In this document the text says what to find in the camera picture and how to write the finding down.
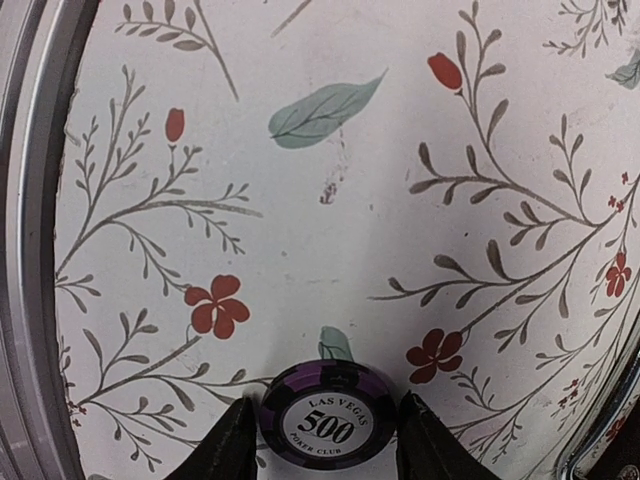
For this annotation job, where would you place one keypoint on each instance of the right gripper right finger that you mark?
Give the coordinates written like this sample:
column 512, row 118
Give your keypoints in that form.
column 427, row 450

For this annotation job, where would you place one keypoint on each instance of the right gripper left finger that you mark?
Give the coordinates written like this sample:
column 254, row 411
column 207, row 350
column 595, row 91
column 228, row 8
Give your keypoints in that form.
column 228, row 451

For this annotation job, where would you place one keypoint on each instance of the black poker chip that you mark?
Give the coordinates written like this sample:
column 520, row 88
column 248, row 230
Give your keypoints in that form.
column 327, row 414

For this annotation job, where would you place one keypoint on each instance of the black poker set case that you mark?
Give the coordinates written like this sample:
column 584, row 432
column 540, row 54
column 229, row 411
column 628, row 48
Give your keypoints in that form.
column 603, row 422

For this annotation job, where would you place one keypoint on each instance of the front aluminium rail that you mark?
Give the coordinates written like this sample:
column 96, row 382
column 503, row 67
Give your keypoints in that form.
column 42, row 43

